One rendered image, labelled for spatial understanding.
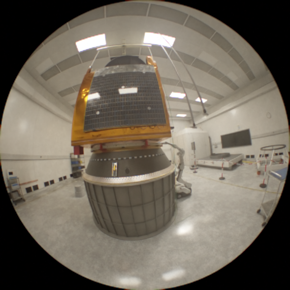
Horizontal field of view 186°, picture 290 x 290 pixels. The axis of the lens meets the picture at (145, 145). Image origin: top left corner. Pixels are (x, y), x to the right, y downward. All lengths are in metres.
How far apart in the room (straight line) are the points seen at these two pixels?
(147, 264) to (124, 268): 0.32
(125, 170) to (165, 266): 1.58
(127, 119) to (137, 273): 2.22
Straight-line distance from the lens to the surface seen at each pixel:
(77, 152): 1.59
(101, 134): 1.39
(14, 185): 4.52
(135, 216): 1.52
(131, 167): 1.28
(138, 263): 1.66
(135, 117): 1.33
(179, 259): 1.66
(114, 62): 3.16
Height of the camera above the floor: 1.55
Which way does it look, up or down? 5 degrees up
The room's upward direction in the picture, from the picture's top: 6 degrees counter-clockwise
